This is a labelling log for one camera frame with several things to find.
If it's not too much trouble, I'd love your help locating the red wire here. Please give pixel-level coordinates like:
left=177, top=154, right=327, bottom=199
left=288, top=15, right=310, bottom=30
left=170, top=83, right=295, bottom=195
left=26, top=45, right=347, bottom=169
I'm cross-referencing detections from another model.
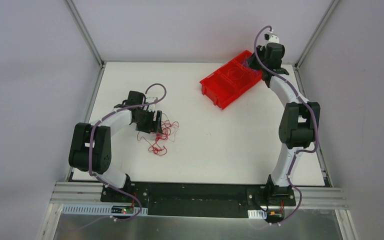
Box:
left=136, top=112, right=180, bottom=157

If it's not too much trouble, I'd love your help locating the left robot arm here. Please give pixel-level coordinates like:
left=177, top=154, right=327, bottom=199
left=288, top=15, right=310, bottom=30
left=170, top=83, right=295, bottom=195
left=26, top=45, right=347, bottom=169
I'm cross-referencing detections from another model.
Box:
left=68, top=91, right=162, bottom=203

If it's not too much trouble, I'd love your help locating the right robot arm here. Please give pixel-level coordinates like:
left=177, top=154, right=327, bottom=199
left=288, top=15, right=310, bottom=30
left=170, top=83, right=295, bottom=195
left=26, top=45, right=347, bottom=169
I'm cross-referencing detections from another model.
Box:
left=247, top=42, right=321, bottom=206

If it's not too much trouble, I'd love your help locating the red plastic bin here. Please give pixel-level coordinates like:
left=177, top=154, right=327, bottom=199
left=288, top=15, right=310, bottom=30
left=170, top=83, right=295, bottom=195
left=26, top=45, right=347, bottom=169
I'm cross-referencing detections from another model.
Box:
left=200, top=50, right=262, bottom=110

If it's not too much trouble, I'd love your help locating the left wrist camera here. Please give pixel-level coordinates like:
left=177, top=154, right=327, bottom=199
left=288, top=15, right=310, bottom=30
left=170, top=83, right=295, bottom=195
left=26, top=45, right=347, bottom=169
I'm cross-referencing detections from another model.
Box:
left=143, top=96, right=159, bottom=112

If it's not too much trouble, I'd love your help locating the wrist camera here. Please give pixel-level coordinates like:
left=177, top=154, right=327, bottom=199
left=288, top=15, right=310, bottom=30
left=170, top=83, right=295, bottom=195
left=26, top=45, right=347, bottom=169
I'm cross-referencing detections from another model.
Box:
left=264, top=30, right=280, bottom=44
left=143, top=96, right=159, bottom=112

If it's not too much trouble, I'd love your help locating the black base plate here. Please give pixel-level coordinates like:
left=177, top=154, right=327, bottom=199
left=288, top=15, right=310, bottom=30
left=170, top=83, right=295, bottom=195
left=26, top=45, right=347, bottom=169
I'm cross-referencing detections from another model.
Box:
left=100, top=181, right=297, bottom=219

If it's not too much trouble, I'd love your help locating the aluminium frame rail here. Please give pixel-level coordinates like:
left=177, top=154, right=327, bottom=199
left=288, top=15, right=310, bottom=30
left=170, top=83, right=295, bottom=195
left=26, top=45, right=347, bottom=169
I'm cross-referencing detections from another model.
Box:
left=50, top=182, right=349, bottom=210

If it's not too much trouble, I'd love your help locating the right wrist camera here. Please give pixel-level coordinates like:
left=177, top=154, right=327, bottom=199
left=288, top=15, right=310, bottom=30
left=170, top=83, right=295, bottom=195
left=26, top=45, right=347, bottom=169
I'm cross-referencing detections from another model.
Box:
left=264, top=30, right=280, bottom=44

